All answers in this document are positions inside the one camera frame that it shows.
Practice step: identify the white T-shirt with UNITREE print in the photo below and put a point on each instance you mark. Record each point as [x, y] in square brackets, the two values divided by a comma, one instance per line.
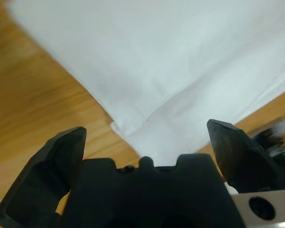
[145, 59]

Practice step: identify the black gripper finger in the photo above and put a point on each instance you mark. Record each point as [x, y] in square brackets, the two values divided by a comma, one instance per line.
[38, 180]
[240, 161]

